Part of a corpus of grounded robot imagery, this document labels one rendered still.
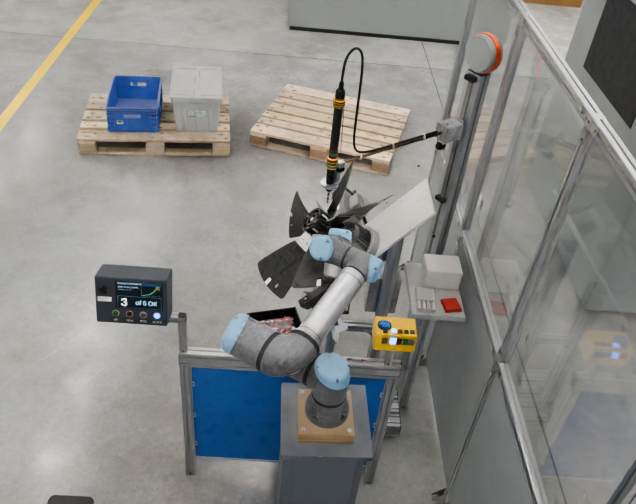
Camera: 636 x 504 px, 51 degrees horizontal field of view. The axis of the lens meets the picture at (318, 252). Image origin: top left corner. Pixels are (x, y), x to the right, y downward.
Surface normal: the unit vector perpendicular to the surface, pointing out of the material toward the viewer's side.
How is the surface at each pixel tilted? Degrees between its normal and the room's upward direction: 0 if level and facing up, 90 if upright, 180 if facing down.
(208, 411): 90
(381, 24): 90
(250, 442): 90
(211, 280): 0
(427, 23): 90
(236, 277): 0
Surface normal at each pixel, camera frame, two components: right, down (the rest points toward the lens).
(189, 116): 0.11, 0.70
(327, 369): 0.19, -0.71
